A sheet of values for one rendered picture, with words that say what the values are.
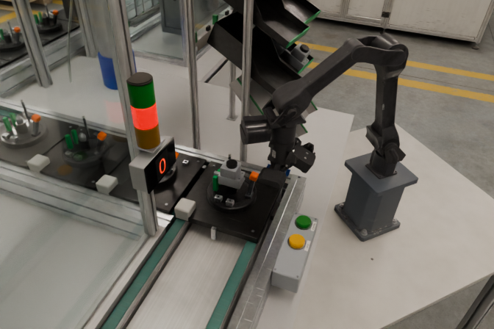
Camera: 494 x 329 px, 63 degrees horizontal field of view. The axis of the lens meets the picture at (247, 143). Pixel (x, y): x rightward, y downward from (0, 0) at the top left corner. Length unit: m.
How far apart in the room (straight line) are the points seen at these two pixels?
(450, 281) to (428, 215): 0.24
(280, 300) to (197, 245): 0.26
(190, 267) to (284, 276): 0.24
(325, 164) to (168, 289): 0.73
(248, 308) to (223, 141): 0.75
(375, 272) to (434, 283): 0.15
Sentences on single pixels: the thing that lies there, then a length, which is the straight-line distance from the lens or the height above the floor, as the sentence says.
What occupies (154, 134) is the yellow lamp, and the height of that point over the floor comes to 1.29.
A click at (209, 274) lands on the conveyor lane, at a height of 0.92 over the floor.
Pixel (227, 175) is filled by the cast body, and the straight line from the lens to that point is 1.08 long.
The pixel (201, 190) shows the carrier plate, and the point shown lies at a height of 0.97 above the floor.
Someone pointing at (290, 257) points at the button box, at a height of 0.96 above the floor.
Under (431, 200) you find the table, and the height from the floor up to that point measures 0.86.
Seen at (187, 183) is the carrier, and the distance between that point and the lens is 1.20.
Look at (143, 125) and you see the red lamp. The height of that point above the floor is 1.32.
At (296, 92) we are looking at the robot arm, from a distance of 0.89.
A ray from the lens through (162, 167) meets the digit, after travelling 0.92.
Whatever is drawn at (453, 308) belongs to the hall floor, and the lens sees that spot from 2.34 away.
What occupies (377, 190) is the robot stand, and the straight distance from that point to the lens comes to 1.12.
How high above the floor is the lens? 1.79
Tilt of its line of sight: 37 degrees down
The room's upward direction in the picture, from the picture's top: 2 degrees clockwise
